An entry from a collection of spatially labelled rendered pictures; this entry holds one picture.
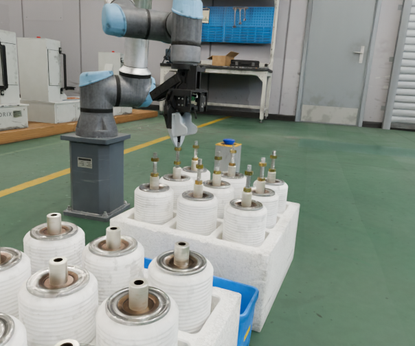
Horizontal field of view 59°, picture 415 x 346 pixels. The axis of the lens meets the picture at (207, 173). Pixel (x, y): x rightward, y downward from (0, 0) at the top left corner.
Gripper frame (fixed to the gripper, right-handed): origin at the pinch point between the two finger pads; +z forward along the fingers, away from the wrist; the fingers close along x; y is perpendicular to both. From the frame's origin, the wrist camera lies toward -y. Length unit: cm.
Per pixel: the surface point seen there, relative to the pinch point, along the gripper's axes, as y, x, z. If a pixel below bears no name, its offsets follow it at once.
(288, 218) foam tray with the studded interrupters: 29.9, 11.2, 17.2
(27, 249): 10.4, -47.4, 11.7
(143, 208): 4.7, -16.2, 14.0
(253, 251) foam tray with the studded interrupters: 32.4, -12.2, 17.4
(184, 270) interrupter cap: 35, -38, 10
